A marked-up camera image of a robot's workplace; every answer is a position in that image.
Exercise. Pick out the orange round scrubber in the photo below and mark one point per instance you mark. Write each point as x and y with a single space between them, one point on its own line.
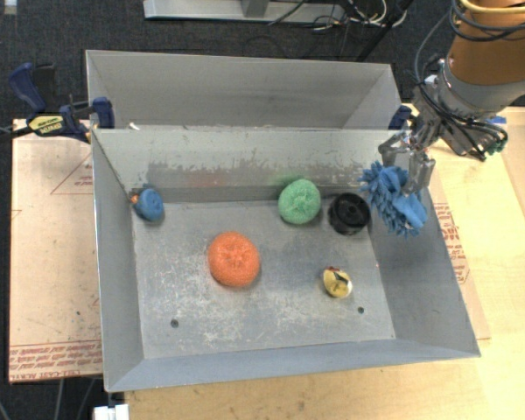
234 259

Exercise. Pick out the yellow round toy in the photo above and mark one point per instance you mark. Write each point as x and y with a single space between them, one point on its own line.
338 282

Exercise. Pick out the blue round toy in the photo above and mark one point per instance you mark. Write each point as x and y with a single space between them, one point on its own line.
149 205

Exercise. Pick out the grey metal bin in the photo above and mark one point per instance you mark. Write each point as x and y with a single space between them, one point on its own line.
262 313

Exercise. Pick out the brown cardboard board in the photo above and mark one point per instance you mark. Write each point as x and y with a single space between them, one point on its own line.
52 256

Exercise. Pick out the green round scrubber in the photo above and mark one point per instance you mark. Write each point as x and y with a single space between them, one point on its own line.
299 201

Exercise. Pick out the blue fuzzy cloth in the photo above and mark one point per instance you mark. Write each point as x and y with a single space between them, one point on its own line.
394 204

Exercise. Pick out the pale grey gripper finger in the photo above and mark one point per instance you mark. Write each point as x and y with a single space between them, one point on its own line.
390 148
421 171

